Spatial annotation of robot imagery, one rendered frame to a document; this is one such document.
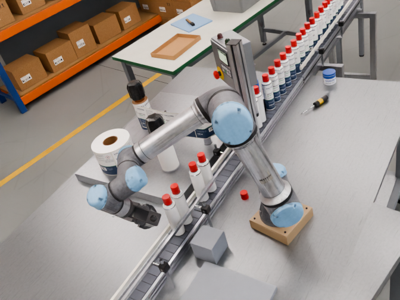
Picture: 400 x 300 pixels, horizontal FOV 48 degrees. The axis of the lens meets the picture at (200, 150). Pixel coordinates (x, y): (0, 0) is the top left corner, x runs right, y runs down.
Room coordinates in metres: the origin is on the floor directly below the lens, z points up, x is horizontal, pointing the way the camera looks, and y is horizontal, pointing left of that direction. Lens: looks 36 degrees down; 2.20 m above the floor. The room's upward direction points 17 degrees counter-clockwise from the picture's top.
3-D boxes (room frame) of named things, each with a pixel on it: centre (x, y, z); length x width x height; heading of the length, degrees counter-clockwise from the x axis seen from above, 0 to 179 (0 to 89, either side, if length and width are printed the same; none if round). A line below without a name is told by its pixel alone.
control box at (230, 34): (1.63, -0.23, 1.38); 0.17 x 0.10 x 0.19; 13
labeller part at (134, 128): (2.13, 0.23, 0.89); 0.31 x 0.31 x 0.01
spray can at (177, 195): (1.34, 0.14, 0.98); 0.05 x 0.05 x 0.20
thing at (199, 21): (3.70, -0.24, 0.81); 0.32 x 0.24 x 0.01; 23
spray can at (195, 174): (1.44, 0.05, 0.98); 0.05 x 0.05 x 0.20
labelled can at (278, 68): (2.08, -0.53, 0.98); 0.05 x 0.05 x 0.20
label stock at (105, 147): (1.89, 0.42, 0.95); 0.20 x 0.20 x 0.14
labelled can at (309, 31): (2.41, -0.82, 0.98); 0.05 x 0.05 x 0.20
